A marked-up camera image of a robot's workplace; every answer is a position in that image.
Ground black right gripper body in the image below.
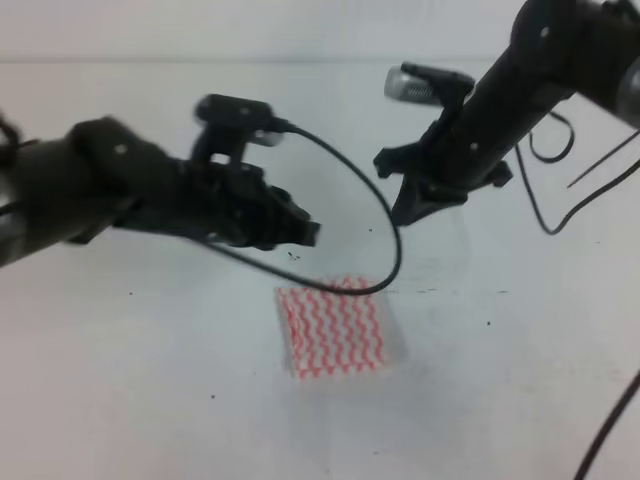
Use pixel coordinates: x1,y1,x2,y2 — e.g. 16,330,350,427
419,84,513,200

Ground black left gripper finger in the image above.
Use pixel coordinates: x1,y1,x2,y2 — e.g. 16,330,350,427
267,185,311,222
244,221,321,250

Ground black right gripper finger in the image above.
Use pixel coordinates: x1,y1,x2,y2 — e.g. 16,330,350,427
373,142,425,178
392,177,468,226

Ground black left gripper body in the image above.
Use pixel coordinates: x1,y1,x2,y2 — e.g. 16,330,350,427
174,161,280,248

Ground pink white wavy towel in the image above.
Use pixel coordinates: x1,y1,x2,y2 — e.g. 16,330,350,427
275,287,393,382

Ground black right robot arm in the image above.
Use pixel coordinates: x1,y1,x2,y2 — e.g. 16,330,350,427
374,1,639,226

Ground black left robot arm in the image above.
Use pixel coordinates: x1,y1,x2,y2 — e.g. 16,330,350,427
1,117,320,266

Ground black left camera cable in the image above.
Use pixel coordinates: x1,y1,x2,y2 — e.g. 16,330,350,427
194,119,404,296

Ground black camera cable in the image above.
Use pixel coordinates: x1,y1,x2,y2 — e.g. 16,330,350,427
514,112,640,236
194,119,404,296

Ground black right camera cable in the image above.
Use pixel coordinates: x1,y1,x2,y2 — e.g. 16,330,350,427
514,112,640,236

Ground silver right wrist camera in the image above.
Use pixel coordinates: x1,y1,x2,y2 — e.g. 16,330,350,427
384,62,476,124

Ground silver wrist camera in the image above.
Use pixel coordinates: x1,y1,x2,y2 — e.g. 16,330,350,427
190,94,284,164
384,62,476,124

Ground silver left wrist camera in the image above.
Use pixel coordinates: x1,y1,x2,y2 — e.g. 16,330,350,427
190,94,284,164

